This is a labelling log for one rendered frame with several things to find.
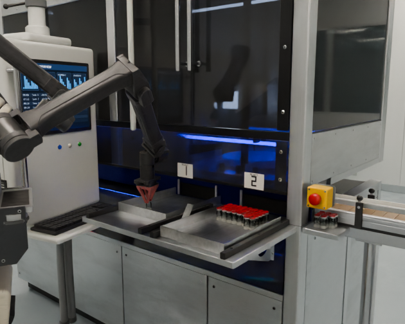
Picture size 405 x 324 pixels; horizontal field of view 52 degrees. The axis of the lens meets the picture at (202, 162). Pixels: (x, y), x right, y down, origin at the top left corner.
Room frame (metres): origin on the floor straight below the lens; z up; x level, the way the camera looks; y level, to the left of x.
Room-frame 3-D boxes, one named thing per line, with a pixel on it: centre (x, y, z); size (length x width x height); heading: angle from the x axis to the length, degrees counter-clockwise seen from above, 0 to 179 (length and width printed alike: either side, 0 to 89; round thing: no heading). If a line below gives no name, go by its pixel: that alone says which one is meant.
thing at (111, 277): (2.42, 0.15, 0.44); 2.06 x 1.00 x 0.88; 52
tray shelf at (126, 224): (1.49, 0.04, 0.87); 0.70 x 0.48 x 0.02; 52
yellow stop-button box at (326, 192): (1.38, -0.41, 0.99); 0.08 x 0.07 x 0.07; 142
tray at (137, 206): (1.65, 0.13, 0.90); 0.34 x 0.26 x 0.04; 142
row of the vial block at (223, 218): (1.42, -0.12, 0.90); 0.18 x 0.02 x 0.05; 51
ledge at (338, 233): (1.40, -0.44, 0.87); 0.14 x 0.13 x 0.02; 142
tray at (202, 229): (1.36, -0.07, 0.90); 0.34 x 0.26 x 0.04; 141
